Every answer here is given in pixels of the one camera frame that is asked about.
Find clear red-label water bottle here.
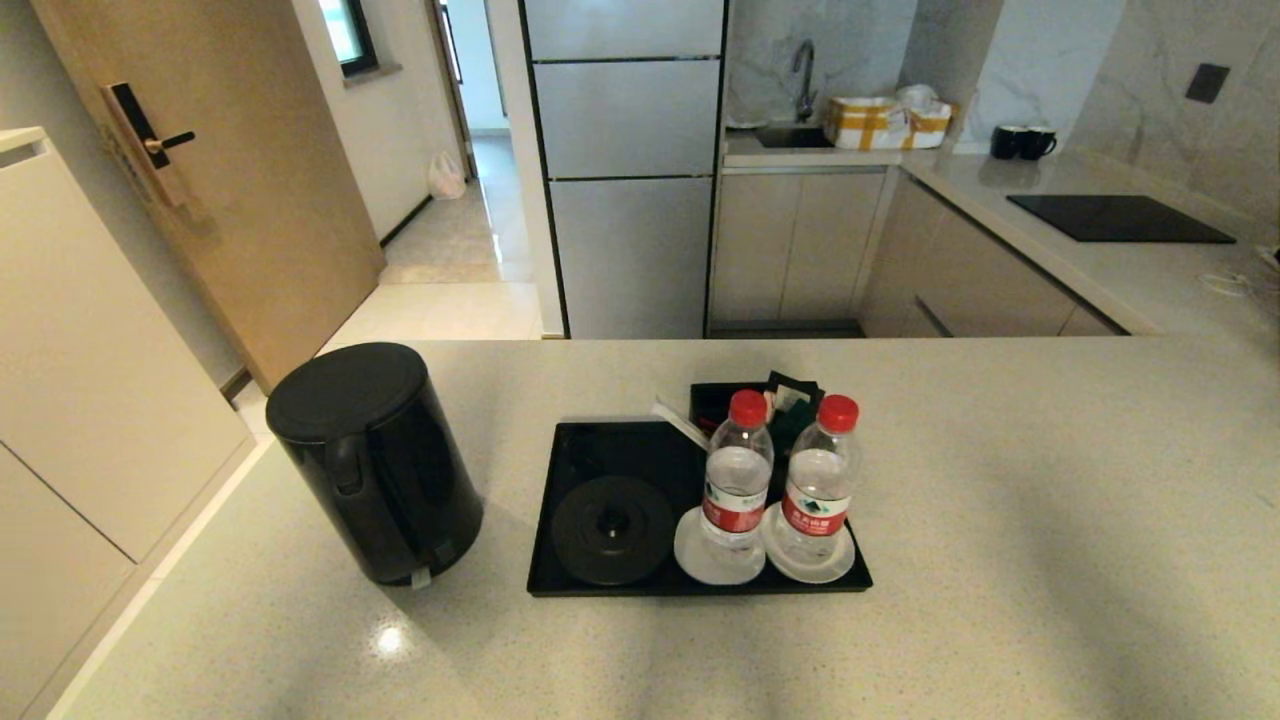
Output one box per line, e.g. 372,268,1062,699
775,394,862,567
698,389,776,563

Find black electric kettle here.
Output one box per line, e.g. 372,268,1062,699
265,342,485,588

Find black box of sachets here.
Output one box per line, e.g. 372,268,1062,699
688,380,843,501

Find dark green tea bag packets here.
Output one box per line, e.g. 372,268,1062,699
765,370,827,453

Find black round kettle base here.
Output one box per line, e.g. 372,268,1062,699
551,475,678,588

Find white wrapped stir stick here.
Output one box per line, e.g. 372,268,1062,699
652,398,713,451

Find black rectangular serving tray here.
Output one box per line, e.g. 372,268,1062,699
527,418,874,599

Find silver grey refrigerator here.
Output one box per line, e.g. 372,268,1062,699
520,0,729,341

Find beige kitchen base cabinet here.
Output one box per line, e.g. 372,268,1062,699
710,165,1131,339

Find white ceramic saucer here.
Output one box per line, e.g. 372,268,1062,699
672,504,767,587
760,500,858,585

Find white plastic bag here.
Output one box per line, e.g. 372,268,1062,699
428,150,468,200

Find steel kitchen sink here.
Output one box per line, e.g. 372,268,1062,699
755,123,836,150

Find taped cardboard box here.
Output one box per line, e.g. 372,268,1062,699
824,94,956,152

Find chrome kitchen faucet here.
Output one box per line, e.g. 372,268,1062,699
793,40,820,124

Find dark framed window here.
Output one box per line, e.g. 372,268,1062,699
318,0,379,78

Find light wooden door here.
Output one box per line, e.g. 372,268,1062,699
30,0,387,396

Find black induction cooktop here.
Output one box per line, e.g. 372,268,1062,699
1007,193,1239,245

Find white tall cabinet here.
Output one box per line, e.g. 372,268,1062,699
0,126,257,720

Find black door lock handle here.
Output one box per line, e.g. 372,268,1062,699
100,82,197,209

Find dark wall switch plate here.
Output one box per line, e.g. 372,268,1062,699
1187,63,1233,104

